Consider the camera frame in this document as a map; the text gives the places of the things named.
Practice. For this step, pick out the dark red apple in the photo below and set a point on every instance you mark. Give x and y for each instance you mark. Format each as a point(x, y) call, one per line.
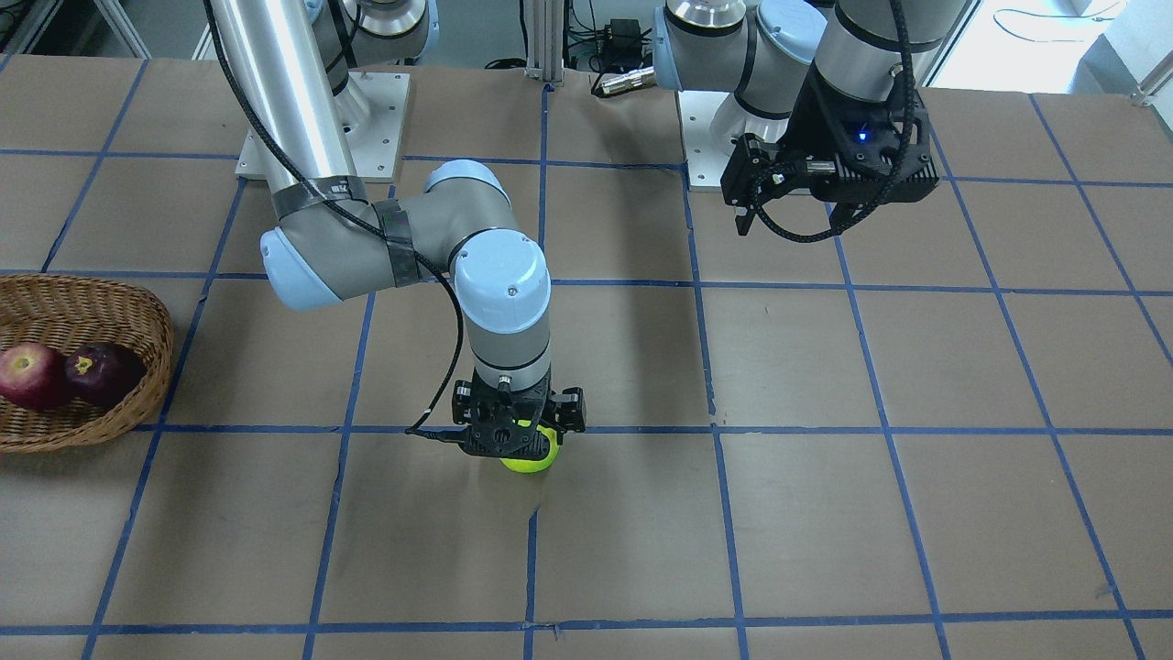
point(103, 373)

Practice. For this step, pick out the woven wicker basket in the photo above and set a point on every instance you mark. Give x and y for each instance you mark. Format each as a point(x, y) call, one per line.
point(64, 312)

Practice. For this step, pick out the aluminium frame post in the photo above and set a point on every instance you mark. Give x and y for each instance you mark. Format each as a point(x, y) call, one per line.
point(545, 27)

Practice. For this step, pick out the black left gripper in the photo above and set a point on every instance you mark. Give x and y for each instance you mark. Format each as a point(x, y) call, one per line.
point(814, 124)

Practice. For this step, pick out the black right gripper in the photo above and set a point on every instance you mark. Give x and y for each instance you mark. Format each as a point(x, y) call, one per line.
point(570, 409)

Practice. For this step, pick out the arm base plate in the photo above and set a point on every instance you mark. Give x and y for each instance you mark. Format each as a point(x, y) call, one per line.
point(301, 128)
point(710, 124)

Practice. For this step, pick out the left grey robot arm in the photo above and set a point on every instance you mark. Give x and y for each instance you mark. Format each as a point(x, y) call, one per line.
point(761, 51)

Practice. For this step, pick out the green apple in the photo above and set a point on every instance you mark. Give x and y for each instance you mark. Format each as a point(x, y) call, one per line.
point(538, 457)

